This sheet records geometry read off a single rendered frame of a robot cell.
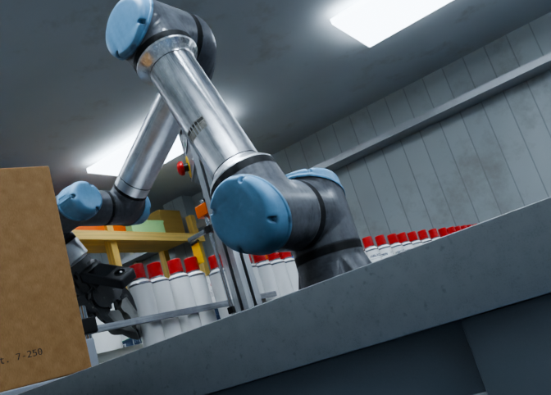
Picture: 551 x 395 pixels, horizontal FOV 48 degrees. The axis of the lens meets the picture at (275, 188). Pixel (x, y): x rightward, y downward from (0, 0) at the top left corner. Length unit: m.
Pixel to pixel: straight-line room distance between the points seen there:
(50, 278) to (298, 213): 0.35
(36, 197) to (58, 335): 0.18
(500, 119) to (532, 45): 0.66
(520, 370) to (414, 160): 5.57
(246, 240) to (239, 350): 0.53
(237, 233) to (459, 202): 4.88
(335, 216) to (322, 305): 0.67
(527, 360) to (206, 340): 0.18
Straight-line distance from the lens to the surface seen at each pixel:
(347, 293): 0.33
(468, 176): 5.71
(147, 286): 1.42
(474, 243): 0.31
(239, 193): 0.89
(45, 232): 0.83
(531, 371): 0.33
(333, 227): 1.00
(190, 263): 1.52
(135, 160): 1.31
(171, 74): 1.06
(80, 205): 1.26
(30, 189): 0.85
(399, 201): 5.90
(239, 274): 1.40
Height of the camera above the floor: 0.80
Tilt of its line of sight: 15 degrees up
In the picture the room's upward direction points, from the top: 17 degrees counter-clockwise
